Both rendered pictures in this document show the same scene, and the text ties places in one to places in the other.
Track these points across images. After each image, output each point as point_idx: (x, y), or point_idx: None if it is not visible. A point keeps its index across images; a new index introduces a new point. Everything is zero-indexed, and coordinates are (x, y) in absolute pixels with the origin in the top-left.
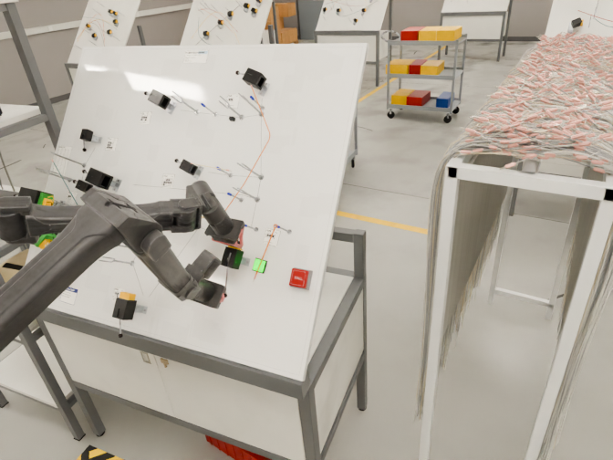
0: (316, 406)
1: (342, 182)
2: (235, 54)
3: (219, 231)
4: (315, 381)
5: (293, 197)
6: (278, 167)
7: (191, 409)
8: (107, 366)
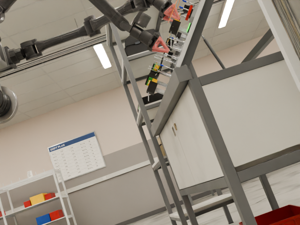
0: (211, 106)
1: None
2: None
3: (157, 7)
4: (202, 79)
5: None
6: None
7: (193, 166)
8: (176, 158)
